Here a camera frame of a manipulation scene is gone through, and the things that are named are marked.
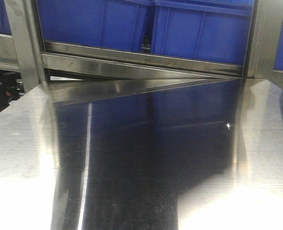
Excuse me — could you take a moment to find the black equipment at left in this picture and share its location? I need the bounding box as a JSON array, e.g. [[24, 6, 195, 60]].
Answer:
[[0, 70, 25, 112]]

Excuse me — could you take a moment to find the blue bin on rack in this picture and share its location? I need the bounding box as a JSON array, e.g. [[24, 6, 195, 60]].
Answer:
[[151, 0, 252, 65]]

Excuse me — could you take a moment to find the blue bin at left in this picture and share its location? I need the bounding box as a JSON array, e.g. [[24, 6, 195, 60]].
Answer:
[[37, 0, 153, 52]]

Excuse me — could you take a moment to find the stainless steel shelf rack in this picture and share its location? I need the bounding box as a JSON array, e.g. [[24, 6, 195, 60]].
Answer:
[[0, 0, 283, 92]]

